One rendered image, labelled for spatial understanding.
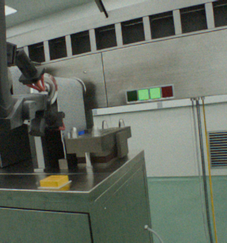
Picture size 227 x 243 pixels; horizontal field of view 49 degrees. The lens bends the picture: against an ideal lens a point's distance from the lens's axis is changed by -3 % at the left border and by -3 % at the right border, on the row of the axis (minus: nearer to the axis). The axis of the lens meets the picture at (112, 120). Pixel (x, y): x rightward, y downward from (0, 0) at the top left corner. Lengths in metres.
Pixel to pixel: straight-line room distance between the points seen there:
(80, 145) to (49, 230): 0.34
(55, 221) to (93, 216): 0.15
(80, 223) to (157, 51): 0.87
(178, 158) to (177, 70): 2.55
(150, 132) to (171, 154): 0.44
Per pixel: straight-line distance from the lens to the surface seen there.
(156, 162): 3.79
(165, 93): 1.28
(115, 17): 1.42
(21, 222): 1.02
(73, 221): 0.88
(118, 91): 1.35
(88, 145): 1.03
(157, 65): 1.30
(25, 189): 0.92
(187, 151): 3.69
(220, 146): 3.65
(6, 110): 0.48
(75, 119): 1.24
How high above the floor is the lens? 1.14
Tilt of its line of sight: 3 degrees down
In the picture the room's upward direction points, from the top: 7 degrees counter-clockwise
